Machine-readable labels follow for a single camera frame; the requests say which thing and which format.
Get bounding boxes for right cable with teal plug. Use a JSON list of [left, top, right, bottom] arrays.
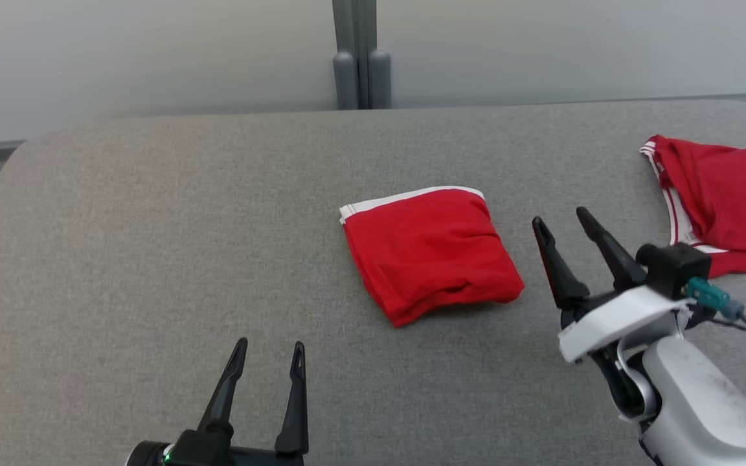
[[684, 276, 746, 416]]

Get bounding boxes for grey partition post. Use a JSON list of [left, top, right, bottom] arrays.
[[332, 0, 363, 111], [357, 0, 392, 109]]

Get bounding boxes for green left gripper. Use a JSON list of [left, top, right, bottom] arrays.
[[125, 337, 310, 466]]

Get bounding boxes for red shorts with white stripes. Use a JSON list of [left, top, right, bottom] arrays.
[[339, 186, 526, 328]]

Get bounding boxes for red basketball jersey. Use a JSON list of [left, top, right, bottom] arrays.
[[639, 134, 746, 280]]

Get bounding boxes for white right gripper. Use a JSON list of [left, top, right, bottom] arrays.
[[531, 206, 694, 364]]

